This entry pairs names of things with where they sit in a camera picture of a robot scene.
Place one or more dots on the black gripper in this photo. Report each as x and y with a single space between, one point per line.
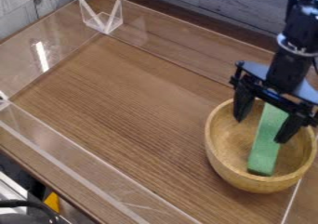
279 83

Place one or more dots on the green rectangular block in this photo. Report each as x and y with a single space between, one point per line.
265 150

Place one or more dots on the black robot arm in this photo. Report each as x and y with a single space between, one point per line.
302 21

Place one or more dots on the brown wooden bowl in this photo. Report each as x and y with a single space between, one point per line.
228 141

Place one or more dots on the black device with yellow label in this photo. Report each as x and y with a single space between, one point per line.
55 208

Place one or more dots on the clear acrylic corner bracket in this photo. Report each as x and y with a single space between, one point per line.
103 22

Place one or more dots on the clear acrylic front wall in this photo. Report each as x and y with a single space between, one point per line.
92 185

